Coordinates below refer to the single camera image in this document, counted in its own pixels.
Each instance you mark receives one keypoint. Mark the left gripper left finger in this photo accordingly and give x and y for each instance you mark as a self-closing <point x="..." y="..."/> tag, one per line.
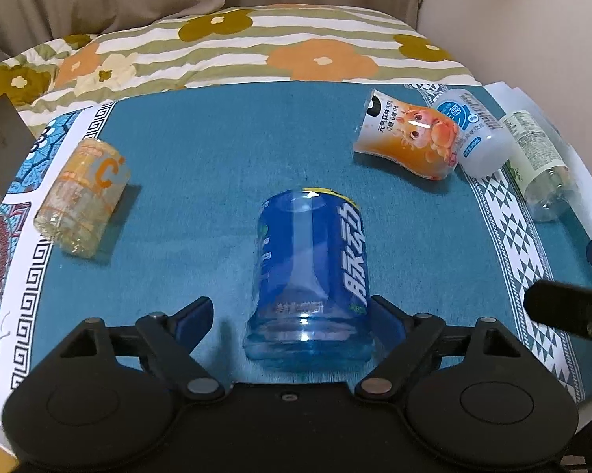
<point x="171" y="339"/>

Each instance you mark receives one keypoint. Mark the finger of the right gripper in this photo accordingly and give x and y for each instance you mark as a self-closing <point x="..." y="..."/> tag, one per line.
<point x="562" y="306"/>

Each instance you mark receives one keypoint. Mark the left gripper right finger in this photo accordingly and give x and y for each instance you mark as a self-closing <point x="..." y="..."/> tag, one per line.
<point x="410" y="349"/>

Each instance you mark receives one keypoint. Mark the blue plastic bottle cup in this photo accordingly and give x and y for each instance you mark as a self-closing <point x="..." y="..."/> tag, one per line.
<point x="311" y="289"/>

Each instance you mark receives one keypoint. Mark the orange label clear cup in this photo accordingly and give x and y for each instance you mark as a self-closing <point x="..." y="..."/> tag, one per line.
<point x="81" y="200"/>

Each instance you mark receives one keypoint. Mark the orange cartoon print cup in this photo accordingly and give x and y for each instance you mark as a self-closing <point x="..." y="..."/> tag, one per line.
<point x="421" y="140"/>

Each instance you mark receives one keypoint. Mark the white blue label cup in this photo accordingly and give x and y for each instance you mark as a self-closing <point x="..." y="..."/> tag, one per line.
<point x="483" y="145"/>

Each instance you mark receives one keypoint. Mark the teal patterned cloth mat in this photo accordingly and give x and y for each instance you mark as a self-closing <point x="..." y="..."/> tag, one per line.
<point x="202" y="162"/>

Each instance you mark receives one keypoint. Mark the grey open laptop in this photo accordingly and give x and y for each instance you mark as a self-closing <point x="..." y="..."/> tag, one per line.
<point x="16" y="141"/>

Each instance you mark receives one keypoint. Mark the floral striped bed quilt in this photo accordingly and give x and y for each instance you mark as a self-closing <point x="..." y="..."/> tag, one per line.
<point x="283" y="42"/>

